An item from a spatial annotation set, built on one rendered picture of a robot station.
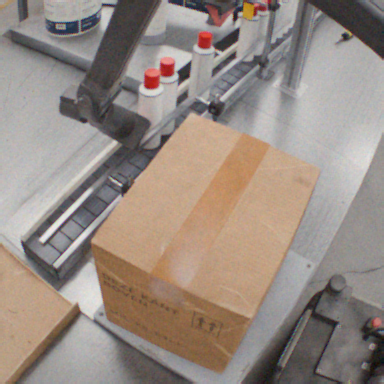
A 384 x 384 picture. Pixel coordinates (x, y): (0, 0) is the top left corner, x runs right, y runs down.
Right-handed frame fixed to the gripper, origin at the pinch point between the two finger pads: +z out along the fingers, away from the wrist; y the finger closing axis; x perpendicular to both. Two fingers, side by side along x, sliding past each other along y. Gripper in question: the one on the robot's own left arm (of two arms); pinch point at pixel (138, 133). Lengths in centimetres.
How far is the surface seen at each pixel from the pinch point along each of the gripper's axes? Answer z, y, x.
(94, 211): -7.3, -3.0, 17.7
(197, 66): 8.5, -0.3, -20.7
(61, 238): -13.2, -1.7, 25.2
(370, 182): 149, -54, -38
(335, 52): 62, -20, -61
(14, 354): -26, -9, 49
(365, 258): 120, -68, -3
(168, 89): -2.2, -1.8, -11.2
